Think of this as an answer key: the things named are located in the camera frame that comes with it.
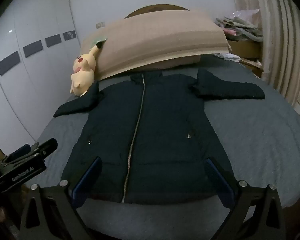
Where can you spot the yellow plush toy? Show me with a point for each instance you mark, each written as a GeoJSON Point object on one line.
{"type": "Point", "coordinates": [83, 77]}

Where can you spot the wooden nightstand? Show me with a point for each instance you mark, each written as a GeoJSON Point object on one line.
{"type": "Point", "coordinates": [245, 48]}

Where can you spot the dark navy puffer jacket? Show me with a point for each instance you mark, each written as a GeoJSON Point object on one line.
{"type": "Point", "coordinates": [152, 142]}

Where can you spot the wall socket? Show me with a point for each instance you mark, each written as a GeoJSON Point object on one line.
{"type": "Point", "coordinates": [100, 25]}

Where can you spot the white wardrobe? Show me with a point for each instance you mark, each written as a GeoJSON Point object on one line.
{"type": "Point", "coordinates": [40, 92]}

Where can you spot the white cloth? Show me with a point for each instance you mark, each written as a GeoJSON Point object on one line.
{"type": "Point", "coordinates": [227, 57]}

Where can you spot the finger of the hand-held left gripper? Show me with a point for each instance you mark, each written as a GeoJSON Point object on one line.
{"type": "Point", "coordinates": [48, 146]}
{"type": "Point", "coordinates": [21, 150]}

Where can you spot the beige padded headboard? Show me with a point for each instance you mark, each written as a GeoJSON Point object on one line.
{"type": "Point", "coordinates": [152, 42]}

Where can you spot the pile of clothes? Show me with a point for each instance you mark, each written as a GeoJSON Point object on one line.
{"type": "Point", "coordinates": [240, 26]}

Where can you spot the beige striped curtain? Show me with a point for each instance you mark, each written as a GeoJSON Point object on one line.
{"type": "Point", "coordinates": [277, 30]}

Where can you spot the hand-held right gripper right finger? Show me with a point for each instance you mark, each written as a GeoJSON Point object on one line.
{"type": "Point", "coordinates": [220, 185]}

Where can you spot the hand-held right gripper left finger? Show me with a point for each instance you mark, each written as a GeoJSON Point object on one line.
{"type": "Point", "coordinates": [88, 180]}

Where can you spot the round wooden bed frame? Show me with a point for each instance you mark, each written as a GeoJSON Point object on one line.
{"type": "Point", "coordinates": [152, 8]}

